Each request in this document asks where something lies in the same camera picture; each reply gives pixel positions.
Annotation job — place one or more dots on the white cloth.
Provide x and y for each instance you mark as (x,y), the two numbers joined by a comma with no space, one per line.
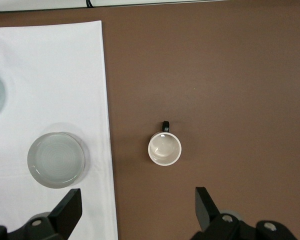
(52,75)

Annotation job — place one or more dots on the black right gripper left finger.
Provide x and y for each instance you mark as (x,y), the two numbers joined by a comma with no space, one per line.
(65,212)

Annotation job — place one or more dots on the gray ceramic plate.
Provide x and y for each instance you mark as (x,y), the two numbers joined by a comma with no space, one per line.
(56,160)

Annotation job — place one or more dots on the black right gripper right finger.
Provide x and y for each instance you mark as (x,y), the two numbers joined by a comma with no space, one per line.
(206,210)

